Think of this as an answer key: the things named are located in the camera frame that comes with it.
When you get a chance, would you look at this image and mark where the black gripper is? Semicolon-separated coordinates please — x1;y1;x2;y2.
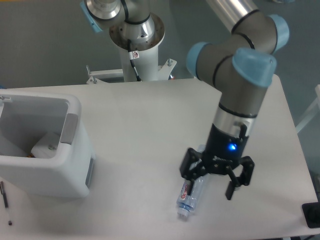
179;125;255;201

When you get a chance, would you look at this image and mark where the clear plastic water bottle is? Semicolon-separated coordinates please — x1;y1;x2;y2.
176;144;211;221

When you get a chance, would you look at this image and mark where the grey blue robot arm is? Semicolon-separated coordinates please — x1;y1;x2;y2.
80;0;290;199

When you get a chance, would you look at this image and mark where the white plastic trash can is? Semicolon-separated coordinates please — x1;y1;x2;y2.
0;89;96;198

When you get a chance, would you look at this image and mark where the black device at table corner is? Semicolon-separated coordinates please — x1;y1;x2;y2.
301;202;320;229

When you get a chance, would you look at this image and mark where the black pen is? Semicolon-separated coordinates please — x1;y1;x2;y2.
0;181;9;209

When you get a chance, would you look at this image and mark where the white metal frame at right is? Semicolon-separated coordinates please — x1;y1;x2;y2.
295;84;320;133

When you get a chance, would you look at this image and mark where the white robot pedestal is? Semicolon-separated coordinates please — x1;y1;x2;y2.
86;13;177;85

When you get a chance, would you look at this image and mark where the black cable with tag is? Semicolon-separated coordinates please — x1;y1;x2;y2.
126;38;143;83

